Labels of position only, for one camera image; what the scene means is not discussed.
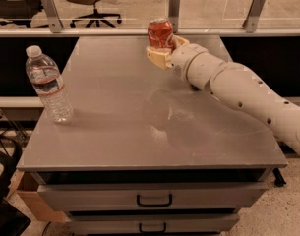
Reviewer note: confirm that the black office chair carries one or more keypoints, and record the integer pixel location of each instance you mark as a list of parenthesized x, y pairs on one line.
[(19, 12)]

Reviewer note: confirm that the clear plastic water bottle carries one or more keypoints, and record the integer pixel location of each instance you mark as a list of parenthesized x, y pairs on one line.
[(48, 84)]

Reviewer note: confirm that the grey drawer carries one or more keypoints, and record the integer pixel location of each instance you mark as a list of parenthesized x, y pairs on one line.
[(99, 197), (153, 224)]

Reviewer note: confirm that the horizontal metal rail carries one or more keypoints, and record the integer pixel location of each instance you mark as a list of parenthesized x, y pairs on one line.
[(76, 32)]

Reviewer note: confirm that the middle metal bracket post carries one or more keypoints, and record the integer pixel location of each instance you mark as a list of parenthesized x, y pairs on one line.
[(173, 13)]

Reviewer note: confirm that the upper grey drawer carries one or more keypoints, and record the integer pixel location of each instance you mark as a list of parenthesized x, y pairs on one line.
[(99, 197)]

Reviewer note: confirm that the grey drawer cabinet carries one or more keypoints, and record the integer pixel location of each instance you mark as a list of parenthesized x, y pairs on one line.
[(136, 124)]

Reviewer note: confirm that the left metal bracket post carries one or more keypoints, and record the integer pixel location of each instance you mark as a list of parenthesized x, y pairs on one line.
[(54, 22)]

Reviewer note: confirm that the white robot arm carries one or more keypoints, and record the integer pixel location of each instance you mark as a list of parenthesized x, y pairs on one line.
[(233, 84)]

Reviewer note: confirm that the cardboard box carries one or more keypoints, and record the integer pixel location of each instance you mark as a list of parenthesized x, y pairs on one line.
[(25, 187)]

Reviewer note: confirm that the lower grey drawer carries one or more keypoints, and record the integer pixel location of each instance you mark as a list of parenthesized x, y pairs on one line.
[(153, 224)]

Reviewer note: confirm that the right metal bracket post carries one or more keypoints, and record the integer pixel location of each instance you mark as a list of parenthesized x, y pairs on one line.
[(251, 22)]

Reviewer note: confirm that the metal bracket post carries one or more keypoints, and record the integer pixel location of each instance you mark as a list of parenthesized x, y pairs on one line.
[(54, 22), (173, 13), (251, 22)]

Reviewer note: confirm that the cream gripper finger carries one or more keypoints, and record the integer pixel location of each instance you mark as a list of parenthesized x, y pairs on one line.
[(160, 57), (179, 41)]

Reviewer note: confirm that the red coke can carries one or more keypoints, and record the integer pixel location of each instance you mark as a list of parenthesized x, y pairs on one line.
[(160, 34)]

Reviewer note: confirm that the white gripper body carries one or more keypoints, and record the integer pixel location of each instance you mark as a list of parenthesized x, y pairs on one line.
[(181, 60)]

